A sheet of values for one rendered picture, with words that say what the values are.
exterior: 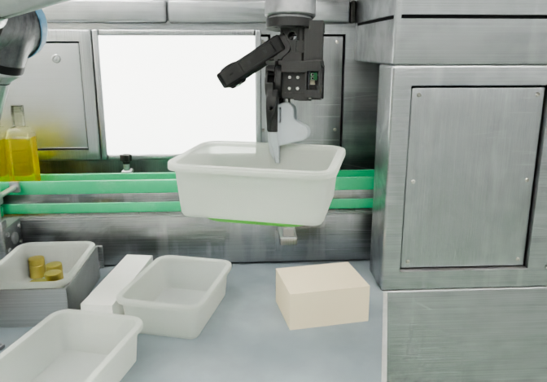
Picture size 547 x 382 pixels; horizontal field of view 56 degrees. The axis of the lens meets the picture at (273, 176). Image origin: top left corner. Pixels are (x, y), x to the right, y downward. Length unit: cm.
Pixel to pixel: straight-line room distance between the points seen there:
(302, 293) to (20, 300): 54
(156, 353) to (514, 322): 80
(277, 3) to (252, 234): 67
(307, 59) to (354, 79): 68
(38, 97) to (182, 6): 44
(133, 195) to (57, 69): 40
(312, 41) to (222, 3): 65
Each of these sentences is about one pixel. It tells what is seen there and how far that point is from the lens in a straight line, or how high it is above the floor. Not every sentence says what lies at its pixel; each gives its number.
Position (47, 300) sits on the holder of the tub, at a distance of 110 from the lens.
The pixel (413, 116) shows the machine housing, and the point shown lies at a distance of 111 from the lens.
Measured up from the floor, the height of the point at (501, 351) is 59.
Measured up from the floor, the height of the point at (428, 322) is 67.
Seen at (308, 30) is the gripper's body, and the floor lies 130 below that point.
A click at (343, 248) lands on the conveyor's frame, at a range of 132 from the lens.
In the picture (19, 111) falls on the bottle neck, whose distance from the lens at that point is 136.
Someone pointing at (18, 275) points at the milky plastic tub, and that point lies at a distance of 128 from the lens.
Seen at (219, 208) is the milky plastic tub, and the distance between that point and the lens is 68.
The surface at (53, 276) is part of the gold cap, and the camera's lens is 119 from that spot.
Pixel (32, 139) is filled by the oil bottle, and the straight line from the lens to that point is 137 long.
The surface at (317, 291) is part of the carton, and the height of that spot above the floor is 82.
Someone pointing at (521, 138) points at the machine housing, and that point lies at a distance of 121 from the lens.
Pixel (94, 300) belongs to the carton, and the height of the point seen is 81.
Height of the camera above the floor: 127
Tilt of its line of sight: 14 degrees down
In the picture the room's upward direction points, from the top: straight up
